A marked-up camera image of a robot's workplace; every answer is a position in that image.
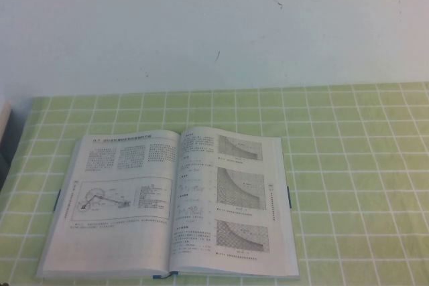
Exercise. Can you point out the white hardcover book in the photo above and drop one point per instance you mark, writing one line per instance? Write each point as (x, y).
(134, 232)

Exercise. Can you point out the green checked tablecloth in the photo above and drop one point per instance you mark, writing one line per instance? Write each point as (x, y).
(352, 165)

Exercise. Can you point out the white board with beige edge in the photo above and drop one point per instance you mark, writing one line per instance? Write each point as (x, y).
(4, 118)

